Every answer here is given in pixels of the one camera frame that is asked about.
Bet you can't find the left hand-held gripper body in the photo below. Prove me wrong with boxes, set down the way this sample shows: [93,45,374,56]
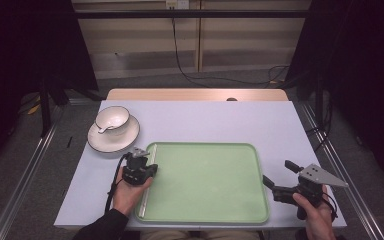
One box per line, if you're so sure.
[122,147,151,186]

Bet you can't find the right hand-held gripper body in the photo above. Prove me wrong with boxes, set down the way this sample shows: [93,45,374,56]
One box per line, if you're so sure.
[272,163,350,221]

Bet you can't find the white plate with dark rim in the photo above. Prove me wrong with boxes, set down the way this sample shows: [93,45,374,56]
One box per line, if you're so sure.
[87,113,141,154]

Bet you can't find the green plastic tray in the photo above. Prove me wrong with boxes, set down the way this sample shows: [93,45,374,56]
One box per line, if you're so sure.
[134,142,270,224]

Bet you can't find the white bowl with dark rim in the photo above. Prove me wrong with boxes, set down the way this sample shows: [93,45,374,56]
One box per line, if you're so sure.
[94,105,131,136]

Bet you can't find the person's left hand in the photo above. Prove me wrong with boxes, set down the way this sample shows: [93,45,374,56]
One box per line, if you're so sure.
[112,166,155,218]

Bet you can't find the person's right hand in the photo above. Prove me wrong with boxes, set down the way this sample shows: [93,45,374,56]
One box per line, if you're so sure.
[292,184,337,240]

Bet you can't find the white table cover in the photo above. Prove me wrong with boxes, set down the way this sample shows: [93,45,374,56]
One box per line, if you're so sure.
[53,99,348,231]

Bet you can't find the black metal stand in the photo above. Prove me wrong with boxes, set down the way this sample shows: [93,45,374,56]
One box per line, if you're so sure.
[38,79,53,138]
[314,71,326,130]

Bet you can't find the wooden table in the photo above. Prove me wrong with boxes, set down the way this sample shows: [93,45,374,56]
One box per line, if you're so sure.
[106,88,289,102]

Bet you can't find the black curtain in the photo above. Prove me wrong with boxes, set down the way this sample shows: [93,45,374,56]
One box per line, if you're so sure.
[284,0,384,193]
[0,0,99,174]

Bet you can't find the black horizontal bar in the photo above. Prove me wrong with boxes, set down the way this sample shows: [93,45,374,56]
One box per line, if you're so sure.
[74,9,311,20]

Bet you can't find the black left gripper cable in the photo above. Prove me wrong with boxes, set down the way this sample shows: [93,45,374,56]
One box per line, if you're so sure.
[104,153,130,214]

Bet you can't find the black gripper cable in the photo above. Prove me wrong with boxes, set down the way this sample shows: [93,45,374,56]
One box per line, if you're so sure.
[104,153,130,214]
[322,192,339,222]

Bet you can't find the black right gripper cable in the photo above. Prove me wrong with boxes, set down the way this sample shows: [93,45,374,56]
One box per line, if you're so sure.
[322,192,339,222]

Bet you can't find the black floor cables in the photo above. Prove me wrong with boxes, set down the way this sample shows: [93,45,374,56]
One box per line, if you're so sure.
[308,96,335,153]

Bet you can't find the aluminium floor rail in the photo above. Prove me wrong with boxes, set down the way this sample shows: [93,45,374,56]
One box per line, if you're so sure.
[300,101,384,240]
[0,99,73,240]

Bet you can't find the black wall cable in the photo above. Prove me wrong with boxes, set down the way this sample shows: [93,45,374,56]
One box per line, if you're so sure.
[169,6,291,89]

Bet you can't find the white wall socket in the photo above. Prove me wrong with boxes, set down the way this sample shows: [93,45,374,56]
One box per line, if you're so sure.
[165,0,190,10]

